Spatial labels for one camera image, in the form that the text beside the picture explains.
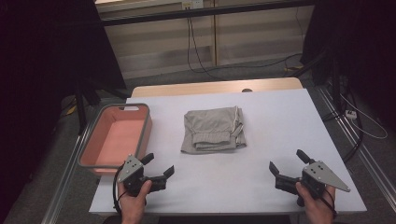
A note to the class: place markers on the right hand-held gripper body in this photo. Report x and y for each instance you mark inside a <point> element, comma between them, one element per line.
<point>320,174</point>

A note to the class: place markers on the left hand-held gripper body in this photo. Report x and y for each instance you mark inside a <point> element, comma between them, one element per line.
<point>130,169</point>

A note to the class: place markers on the pink basket with grey rim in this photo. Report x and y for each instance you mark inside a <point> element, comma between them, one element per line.
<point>116,137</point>

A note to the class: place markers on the grey shorts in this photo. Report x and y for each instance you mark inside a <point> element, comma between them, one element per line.
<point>211,127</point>

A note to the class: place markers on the person's left hand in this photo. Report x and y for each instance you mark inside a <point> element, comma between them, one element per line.
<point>133,205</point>

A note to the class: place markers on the person's right hand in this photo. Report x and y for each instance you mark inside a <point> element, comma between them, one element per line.
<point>317,210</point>

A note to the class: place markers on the white table cover board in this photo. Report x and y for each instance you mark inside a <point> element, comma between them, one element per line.
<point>280,124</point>

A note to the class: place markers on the white power strip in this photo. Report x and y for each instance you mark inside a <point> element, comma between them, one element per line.
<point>351,114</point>

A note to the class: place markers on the light wooden table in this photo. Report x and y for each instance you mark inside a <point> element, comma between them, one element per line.
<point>186,88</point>

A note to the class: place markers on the black tripod stand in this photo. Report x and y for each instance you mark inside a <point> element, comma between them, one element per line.
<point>81,105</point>

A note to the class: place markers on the black metal stand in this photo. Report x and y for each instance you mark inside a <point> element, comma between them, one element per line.
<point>334,81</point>

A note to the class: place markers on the dark round table grommet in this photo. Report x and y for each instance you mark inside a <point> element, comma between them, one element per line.
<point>247,90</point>

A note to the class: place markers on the black curtain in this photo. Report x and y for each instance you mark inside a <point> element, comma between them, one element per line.
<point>43,77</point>
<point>358,37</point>

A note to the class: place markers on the black horizontal bar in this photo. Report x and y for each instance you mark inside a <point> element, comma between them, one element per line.
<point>186,14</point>

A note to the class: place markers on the aluminium floor rail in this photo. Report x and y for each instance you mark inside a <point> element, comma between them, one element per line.
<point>65,174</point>
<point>364,149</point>

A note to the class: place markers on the white wall socket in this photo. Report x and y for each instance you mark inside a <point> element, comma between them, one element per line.
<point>192,4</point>

